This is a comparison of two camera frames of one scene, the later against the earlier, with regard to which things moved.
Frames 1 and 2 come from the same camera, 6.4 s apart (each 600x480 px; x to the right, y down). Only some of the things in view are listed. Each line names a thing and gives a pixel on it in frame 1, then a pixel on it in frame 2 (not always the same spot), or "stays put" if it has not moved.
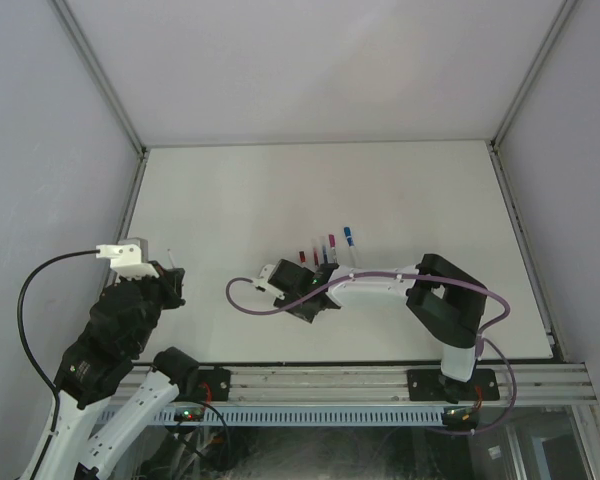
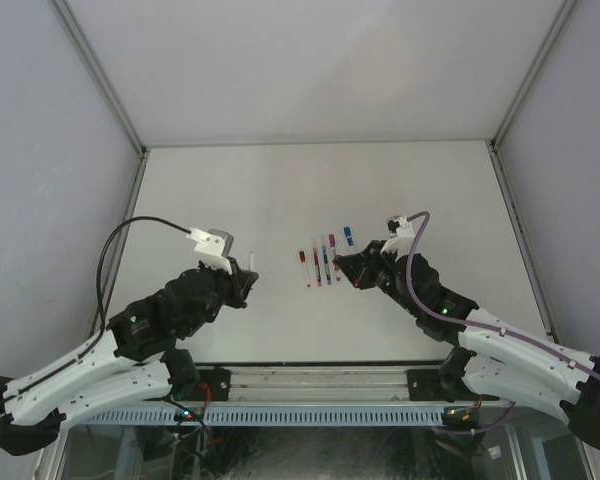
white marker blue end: x=349 y=236 stays put
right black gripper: x=306 y=306 to x=371 y=265
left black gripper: x=169 y=285 to x=237 y=288
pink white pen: x=332 y=241 stays put
